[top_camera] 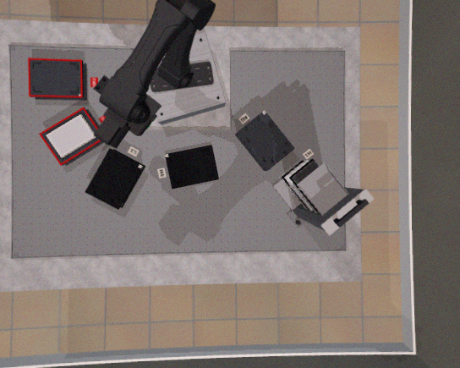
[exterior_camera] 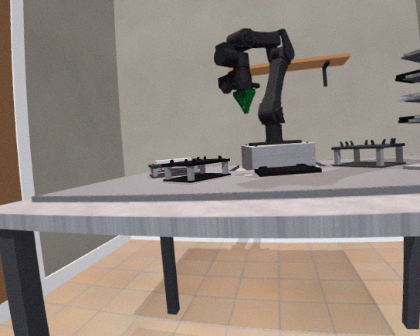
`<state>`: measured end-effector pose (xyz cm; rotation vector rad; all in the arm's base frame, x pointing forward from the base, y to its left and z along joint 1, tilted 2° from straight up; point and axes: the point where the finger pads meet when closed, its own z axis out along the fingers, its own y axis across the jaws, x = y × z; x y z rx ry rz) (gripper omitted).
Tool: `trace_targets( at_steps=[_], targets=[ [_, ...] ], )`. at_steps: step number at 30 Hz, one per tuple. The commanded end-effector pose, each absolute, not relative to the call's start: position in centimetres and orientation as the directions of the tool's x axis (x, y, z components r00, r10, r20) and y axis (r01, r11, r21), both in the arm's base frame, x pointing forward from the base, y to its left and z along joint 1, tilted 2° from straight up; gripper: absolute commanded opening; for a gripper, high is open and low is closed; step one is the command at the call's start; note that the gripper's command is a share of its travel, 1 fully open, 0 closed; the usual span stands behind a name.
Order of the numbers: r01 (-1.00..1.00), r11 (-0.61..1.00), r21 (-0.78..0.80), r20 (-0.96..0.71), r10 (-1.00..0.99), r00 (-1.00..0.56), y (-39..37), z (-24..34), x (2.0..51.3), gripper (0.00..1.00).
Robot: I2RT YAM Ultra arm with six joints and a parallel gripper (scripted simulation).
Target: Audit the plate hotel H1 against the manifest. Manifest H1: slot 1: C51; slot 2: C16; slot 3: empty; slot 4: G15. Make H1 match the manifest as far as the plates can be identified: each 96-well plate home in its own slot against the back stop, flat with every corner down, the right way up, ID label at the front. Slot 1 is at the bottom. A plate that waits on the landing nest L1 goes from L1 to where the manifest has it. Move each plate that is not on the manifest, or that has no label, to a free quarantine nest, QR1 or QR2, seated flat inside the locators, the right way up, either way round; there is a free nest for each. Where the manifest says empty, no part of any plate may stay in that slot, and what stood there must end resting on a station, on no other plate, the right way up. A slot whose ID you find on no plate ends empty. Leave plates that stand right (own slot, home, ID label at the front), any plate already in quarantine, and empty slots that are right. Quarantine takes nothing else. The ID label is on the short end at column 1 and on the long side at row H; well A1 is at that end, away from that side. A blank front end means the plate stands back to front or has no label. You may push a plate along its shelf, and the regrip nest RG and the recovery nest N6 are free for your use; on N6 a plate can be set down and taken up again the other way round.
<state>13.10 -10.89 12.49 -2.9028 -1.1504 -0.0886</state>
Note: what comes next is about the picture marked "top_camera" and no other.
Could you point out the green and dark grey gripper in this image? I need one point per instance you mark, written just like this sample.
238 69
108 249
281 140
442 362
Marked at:
140 127

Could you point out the white rectangular plate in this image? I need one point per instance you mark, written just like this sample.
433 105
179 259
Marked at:
71 136

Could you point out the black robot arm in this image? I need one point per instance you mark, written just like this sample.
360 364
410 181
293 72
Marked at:
169 32

